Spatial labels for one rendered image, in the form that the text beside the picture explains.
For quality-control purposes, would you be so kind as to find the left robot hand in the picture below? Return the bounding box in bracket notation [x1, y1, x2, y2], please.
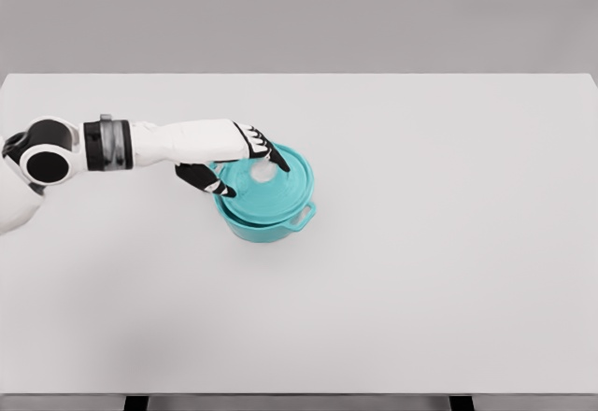
[174, 119, 292, 199]

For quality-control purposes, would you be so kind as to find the teal pot lid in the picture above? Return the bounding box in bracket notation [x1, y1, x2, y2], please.
[206, 141, 316, 228]

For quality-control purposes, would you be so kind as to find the teal pot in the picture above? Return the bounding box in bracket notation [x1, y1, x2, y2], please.
[215, 198, 319, 244]

